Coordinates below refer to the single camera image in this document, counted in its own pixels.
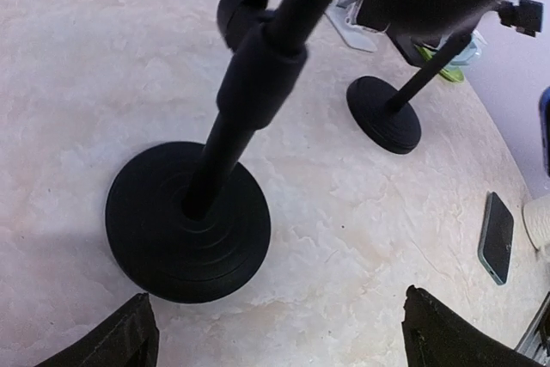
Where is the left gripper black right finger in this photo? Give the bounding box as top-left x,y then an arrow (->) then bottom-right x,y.
401,285 -> 538,366

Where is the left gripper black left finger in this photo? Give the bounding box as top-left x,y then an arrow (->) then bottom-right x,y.
40,293 -> 159,367

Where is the teal phone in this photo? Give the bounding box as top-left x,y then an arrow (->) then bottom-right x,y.
478,192 -> 514,285

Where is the black round-base stand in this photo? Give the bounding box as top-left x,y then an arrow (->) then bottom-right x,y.
346,0 -> 543,155
105,0 -> 332,303

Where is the blue phone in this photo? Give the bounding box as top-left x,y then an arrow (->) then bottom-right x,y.
539,87 -> 550,176

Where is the white folding phone stand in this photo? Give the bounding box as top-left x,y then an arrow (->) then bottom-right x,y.
325,0 -> 377,53

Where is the black folding phone stand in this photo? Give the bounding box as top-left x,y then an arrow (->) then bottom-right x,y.
387,32 -> 442,68

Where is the cream ceramic mug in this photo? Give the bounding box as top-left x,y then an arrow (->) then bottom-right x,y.
522,194 -> 550,251

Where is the green saucer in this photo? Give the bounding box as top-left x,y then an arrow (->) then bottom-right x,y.
415,45 -> 465,83

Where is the light blue mug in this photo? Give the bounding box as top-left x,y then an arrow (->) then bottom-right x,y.
450,30 -> 488,67

